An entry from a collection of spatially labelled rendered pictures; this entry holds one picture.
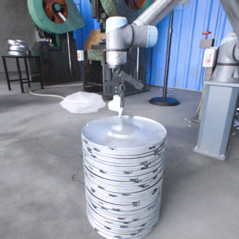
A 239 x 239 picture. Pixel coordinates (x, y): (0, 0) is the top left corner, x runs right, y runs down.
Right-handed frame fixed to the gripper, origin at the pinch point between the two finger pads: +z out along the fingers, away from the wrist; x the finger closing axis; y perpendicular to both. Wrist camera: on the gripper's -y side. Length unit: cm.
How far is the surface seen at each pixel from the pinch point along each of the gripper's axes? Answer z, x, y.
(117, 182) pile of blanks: 12.4, 27.9, 4.1
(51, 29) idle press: -62, -299, 91
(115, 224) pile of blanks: 29.6, 27.0, 4.8
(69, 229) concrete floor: 36.5, 21.5, 20.9
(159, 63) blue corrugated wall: -5, -272, -100
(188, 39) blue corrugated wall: -43, -235, -131
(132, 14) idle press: -66, -178, -33
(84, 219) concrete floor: 36.5, 17.6, 16.1
